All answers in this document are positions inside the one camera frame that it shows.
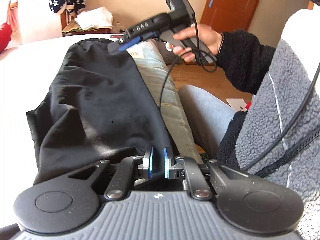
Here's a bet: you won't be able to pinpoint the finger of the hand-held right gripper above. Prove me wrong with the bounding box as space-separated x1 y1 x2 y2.
107 36 143 54
141 31 160 42

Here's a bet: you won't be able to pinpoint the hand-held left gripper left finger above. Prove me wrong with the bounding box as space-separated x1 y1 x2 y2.
50 147 154 201

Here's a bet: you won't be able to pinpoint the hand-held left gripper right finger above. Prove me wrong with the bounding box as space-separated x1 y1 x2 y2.
164 147 255 200

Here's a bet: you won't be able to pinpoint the black pants with white drawstring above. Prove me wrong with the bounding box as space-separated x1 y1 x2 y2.
26 38 180 185

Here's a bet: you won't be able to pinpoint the person's right forearm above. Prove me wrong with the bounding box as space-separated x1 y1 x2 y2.
216 29 277 95

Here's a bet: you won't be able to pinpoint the person's right hand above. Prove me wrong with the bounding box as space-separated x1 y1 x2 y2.
166 25 222 62

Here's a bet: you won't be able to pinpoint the white cloth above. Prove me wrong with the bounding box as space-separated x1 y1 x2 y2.
75 7 113 30

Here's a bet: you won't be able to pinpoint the wooden chair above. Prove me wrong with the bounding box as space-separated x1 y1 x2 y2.
60 4 113 37

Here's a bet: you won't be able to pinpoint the person's grey trouser leg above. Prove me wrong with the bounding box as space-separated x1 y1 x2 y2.
179 84 237 155

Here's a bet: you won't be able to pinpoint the wooden door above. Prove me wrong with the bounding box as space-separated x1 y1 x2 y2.
200 0 267 32

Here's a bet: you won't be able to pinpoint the person's grey fleece jacket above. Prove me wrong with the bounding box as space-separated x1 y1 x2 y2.
217 0 320 240

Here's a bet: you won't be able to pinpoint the red quilt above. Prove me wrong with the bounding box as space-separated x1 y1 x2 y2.
0 22 13 53

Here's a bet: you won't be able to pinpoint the black cable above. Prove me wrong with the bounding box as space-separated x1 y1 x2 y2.
157 25 218 108
246 62 320 170

